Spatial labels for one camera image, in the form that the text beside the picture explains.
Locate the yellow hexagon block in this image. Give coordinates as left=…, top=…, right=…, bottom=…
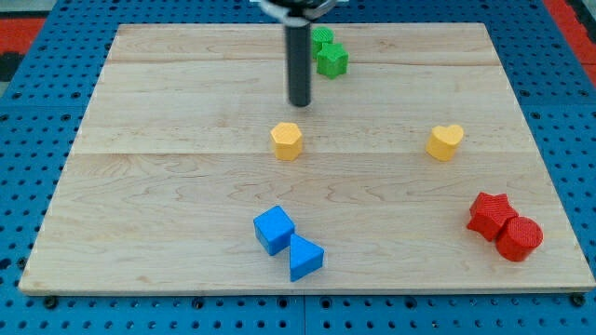
left=270, top=122, right=303, bottom=161

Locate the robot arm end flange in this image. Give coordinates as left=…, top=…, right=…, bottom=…
left=258, top=0, right=337, bottom=27

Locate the blue cube block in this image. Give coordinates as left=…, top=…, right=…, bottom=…
left=253, top=206, right=295, bottom=256

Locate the blue triangle block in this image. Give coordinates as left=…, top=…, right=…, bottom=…
left=290, top=234, right=324, bottom=282

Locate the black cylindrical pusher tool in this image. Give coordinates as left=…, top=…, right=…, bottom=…
left=284, top=17, right=311, bottom=107

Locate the red cylinder block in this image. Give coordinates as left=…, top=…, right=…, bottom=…
left=495, top=217, right=544, bottom=261

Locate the green star block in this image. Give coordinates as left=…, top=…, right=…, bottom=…
left=317, top=43, right=349, bottom=79

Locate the yellow heart block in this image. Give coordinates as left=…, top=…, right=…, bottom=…
left=425, top=125, right=465, bottom=162

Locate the wooden board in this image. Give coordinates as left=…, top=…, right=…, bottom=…
left=19, top=23, right=595, bottom=296

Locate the red star block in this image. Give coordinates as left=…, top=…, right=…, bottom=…
left=467, top=192, right=519, bottom=241

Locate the green cylinder block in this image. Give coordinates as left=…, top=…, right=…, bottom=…
left=311, top=26, right=334, bottom=59

